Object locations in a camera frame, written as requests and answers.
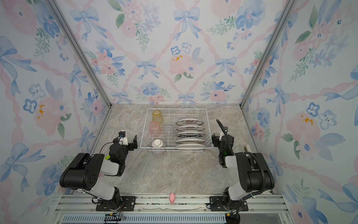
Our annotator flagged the plate with red characters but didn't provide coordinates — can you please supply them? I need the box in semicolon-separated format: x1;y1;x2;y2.
175;118;204;126

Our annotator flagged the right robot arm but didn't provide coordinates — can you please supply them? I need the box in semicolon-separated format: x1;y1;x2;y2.
211;133;275;211

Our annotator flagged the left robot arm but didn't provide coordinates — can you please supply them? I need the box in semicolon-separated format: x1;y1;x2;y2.
59;131;138;210

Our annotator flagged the clear cup white base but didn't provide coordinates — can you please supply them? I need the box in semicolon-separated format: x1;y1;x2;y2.
151;139;165;155

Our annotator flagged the pink plastic cup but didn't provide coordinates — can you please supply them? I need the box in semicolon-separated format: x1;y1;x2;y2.
149;121;162;138

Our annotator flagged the yellow plastic cup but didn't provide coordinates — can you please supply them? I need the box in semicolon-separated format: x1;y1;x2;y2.
153;110;164;125

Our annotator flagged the clear glass cup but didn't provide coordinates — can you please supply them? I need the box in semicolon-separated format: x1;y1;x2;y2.
164;126;174;138

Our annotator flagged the front white plate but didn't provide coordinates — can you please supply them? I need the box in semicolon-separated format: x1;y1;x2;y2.
175;143;207;151

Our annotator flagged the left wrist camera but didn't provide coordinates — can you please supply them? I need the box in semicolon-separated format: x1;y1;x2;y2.
118;131;128;146

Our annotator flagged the white wire dish rack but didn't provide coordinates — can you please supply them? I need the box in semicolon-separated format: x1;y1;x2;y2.
140;108;213;153

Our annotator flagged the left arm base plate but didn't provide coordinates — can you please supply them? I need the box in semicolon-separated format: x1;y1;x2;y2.
96;196;136;212

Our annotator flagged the black corrugated cable hose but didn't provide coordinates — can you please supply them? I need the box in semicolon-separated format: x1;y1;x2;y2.
216;119;267;197

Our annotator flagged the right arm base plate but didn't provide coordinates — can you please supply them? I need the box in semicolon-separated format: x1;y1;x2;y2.
207;196;249;212

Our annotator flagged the pink pig toy on rail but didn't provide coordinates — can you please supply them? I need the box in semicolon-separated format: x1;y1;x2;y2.
169;193;176;204

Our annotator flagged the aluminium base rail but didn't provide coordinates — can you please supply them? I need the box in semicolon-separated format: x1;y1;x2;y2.
50;193;294;224

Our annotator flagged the left corner aluminium post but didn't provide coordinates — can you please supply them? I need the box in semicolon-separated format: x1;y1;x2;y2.
44;1;112;108

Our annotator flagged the corner aluminium post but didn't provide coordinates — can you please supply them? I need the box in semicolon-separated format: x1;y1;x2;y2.
44;1;112;108
240;0;296;109

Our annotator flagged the right corner aluminium post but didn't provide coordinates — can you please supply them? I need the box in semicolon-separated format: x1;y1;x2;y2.
240;0;296;109

